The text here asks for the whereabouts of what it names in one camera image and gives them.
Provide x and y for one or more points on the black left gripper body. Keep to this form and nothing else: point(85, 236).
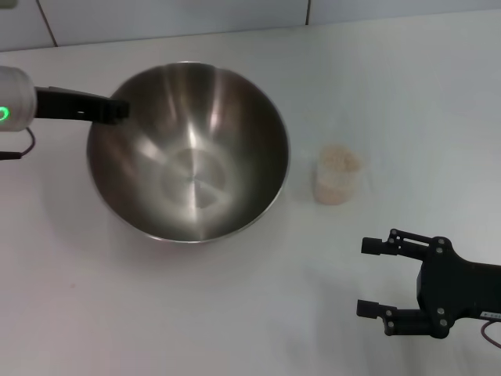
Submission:
point(66, 103)

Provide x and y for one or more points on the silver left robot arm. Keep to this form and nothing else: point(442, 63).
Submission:
point(17, 94)

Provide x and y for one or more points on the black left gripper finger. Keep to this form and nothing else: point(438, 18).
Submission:
point(115, 111)

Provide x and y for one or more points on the clear plastic cup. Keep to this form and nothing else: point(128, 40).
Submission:
point(334, 184)

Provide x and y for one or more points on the white rice grains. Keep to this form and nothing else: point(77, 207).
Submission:
point(339, 156)

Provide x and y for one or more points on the stainless steel mixing bowl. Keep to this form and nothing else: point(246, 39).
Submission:
point(188, 164)

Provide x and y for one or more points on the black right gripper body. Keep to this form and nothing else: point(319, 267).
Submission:
point(454, 290)

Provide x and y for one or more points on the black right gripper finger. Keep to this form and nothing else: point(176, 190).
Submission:
point(403, 322)
point(407, 244)

